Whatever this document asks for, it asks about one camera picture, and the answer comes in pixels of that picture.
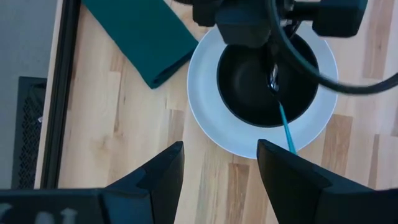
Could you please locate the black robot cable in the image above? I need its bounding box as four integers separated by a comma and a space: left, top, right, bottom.
267, 0, 398, 95

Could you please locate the black round bowl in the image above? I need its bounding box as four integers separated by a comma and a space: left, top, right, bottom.
216, 32, 320, 129

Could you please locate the dark green cloth napkin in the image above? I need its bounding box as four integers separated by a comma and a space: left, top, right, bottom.
81, 0, 200, 90

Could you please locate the metal spoon teal handle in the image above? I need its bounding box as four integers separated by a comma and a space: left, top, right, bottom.
266, 61, 298, 156

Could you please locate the white round plate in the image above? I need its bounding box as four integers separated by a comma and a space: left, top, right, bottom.
186, 22, 340, 160

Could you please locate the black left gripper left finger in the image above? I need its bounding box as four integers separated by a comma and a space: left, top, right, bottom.
99, 141, 185, 224

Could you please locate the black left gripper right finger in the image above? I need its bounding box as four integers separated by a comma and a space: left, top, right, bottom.
256, 138, 398, 224

